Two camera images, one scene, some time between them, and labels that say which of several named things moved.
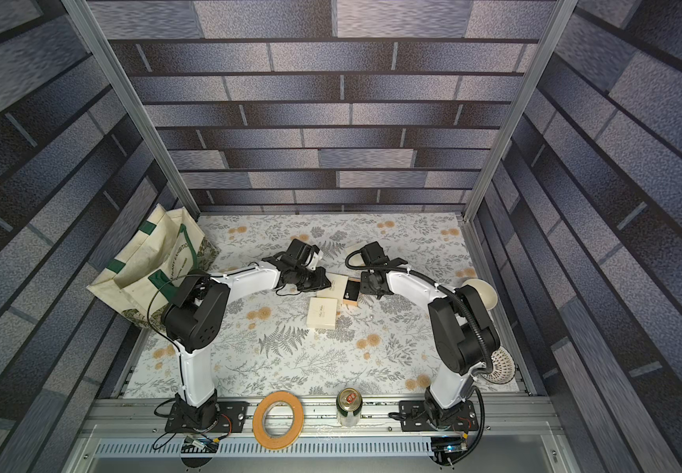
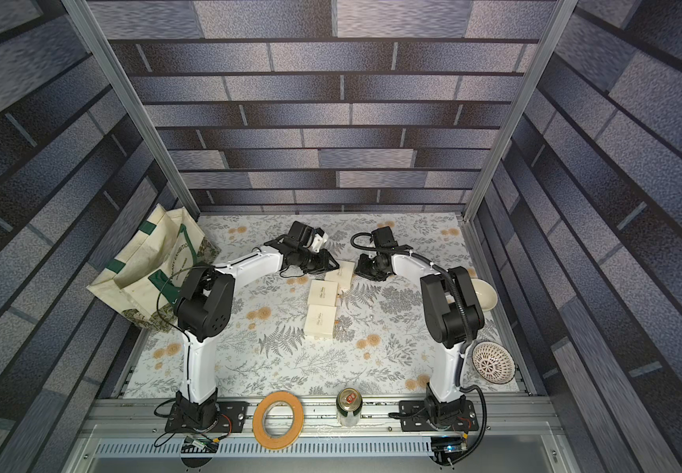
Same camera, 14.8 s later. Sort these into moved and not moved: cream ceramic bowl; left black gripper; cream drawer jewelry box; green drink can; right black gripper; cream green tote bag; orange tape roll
Moved: left black gripper; right black gripper; cream drawer jewelry box
Not moved: cream ceramic bowl; orange tape roll; cream green tote bag; green drink can
